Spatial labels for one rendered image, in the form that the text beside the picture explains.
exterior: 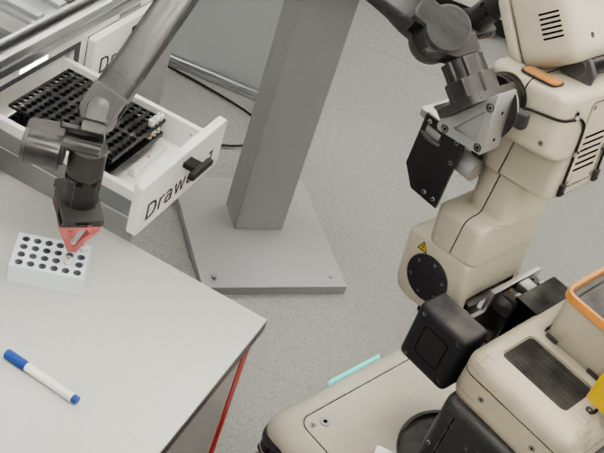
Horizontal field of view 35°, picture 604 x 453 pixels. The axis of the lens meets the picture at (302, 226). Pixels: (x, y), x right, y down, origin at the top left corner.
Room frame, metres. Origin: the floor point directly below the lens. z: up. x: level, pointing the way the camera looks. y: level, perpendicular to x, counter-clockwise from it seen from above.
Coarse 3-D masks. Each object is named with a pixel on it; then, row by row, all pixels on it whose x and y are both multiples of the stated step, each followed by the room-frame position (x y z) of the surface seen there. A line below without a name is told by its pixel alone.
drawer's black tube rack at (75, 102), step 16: (64, 80) 1.50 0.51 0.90; (80, 80) 1.52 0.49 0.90; (32, 96) 1.43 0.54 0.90; (48, 96) 1.44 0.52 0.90; (64, 96) 1.45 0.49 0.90; (80, 96) 1.47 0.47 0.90; (16, 112) 1.40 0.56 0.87; (32, 112) 1.38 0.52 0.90; (48, 112) 1.40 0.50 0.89; (64, 112) 1.41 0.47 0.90; (128, 112) 1.48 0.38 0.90; (144, 112) 1.49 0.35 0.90; (128, 128) 1.43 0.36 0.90; (112, 144) 1.37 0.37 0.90; (128, 144) 1.41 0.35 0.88; (144, 144) 1.44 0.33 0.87; (128, 160) 1.38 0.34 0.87
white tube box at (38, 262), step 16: (16, 240) 1.16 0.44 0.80; (32, 240) 1.17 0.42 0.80; (48, 240) 1.19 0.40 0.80; (16, 256) 1.13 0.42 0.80; (32, 256) 1.15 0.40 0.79; (48, 256) 1.15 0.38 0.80; (64, 256) 1.16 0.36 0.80; (80, 256) 1.18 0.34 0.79; (16, 272) 1.10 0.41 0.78; (32, 272) 1.11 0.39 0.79; (48, 272) 1.12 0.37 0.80; (64, 272) 1.14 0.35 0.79; (80, 272) 1.14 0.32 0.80; (48, 288) 1.12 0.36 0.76; (64, 288) 1.12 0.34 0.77; (80, 288) 1.13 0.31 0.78
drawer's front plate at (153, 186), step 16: (208, 128) 1.47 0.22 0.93; (224, 128) 1.52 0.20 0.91; (192, 144) 1.41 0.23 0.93; (208, 144) 1.46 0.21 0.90; (176, 160) 1.35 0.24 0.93; (160, 176) 1.29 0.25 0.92; (176, 176) 1.36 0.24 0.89; (144, 192) 1.25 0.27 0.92; (160, 192) 1.31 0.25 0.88; (144, 208) 1.26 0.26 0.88; (160, 208) 1.32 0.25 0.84; (128, 224) 1.25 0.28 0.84; (144, 224) 1.27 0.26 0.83
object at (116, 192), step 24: (48, 72) 1.54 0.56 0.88; (0, 96) 1.40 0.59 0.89; (0, 120) 1.33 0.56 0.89; (168, 120) 1.52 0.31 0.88; (0, 144) 1.33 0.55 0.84; (168, 144) 1.51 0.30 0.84; (48, 168) 1.31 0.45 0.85; (120, 168) 1.39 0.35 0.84; (144, 168) 1.41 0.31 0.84; (120, 192) 1.27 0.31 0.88
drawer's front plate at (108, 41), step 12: (144, 12) 1.80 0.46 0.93; (120, 24) 1.72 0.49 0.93; (132, 24) 1.75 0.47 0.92; (96, 36) 1.64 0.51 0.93; (108, 36) 1.67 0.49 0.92; (120, 36) 1.72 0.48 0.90; (96, 48) 1.63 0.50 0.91; (108, 48) 1.68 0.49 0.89; (96, 60) 1.64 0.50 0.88; (96, 72) 1.65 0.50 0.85
